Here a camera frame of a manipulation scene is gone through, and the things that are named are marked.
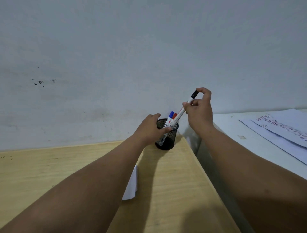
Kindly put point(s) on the person's right hand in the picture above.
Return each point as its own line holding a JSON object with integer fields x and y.
{"x": 200, "y": 115}

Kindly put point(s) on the person's left forearm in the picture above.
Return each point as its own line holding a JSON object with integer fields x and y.
{"x": 79, "y": 189}

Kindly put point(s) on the black mesh pen holder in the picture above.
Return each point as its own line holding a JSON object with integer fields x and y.
{"x": 167, "y": 138}

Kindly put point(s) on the red capped white marker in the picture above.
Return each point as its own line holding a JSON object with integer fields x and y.
{"x": 174, "y": 116}

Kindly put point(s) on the blue capped white marker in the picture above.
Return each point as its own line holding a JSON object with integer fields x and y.
{"x": 169, "y": 118}

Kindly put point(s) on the person's right thumb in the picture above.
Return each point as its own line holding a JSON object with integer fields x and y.
{"x": 188, "y": 108}

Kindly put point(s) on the white folded paper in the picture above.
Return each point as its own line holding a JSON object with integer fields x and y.
{"x": 131, "y": 186}

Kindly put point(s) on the person's right forearm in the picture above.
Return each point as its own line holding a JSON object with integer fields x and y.
{"x": 254, "y": 182}

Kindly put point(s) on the black capped white marker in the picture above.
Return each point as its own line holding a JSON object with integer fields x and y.
{"x": 182, "y": 111}

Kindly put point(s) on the person's left thumb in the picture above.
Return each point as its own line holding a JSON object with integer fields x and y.
{"x": 164, "y": 131}

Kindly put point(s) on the white plain paper sheet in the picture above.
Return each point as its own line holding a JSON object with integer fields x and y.
{"x": 278, "y": 141}

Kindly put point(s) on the person's right middle finger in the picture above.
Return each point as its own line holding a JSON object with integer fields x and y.
{"x": 197, "y": 101}

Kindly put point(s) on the white printed paper sheet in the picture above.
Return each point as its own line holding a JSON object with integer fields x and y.
{"x": 285, "y": 126}

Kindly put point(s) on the person's left hand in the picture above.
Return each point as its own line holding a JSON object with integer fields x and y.
{"x": 146, "y": 130}

